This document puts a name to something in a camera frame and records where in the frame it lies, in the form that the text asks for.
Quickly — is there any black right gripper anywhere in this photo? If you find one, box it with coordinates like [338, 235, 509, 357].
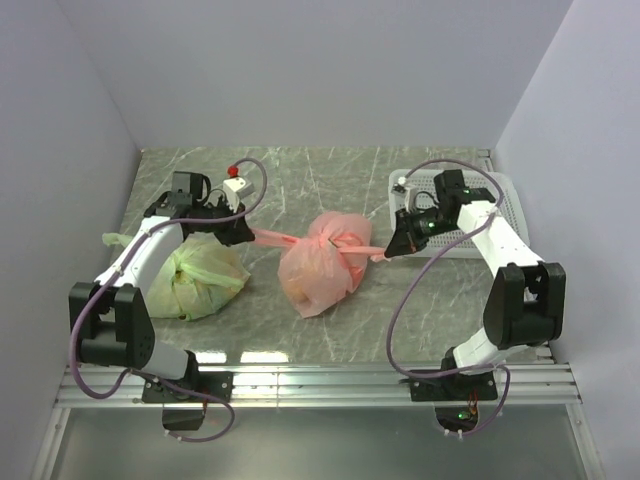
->
[386, 206, 457, 259]

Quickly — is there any pink plastic bag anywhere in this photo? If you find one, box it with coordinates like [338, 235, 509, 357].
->
[253, 211, 385, 318]

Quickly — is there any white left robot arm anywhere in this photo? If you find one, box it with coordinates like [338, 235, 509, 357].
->
[68, 164, 255, 402]

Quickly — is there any tied green plastic bag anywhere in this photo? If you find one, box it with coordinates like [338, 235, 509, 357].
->
[97, 232, 250, 321]

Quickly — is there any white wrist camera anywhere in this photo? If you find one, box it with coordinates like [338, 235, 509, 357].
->
[391, 176, 420, 213]
[222, 165, 255, 213]

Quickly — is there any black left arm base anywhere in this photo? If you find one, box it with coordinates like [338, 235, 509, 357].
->
[141, 371, 234, 404]

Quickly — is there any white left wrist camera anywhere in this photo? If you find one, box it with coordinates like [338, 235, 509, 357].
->
[222, 165, 255, 213]

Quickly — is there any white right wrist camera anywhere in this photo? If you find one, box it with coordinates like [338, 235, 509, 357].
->
[391, 176, 420, 213]

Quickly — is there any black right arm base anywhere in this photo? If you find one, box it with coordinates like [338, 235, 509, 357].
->
[402, 372, 498, 402]

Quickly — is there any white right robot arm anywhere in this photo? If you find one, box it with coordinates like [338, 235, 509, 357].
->
[384, 161, 566, 400]

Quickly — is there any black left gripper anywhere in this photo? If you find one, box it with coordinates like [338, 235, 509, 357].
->
[193, 194, 254, 247]

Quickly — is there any aluminium front rail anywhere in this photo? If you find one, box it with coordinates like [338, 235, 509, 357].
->
[54, 363, 584, 407]

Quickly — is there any white perforated plastic basket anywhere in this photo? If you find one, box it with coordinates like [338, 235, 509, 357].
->
[385, 169, 530, 259]

